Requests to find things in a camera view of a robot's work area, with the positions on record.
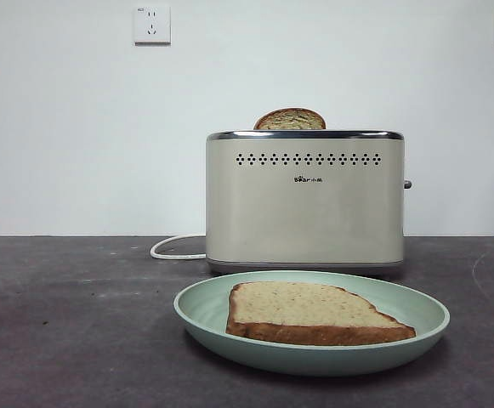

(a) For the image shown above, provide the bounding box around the pale green plate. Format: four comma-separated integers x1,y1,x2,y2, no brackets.
173,269,451,377

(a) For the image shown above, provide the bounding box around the square bread slice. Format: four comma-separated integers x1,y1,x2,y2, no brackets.
224,280,417,347

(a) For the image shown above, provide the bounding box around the white wall socket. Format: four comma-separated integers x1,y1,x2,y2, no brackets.
133,5,172,47

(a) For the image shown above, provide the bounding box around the round-topped bread slice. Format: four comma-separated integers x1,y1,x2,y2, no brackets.
253,107,327,131

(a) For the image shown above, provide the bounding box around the cream toaster with chrome rim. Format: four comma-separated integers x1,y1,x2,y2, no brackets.
205,129,413,280

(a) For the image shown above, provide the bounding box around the white toaster power cord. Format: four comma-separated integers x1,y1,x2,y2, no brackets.
150,235,208,260

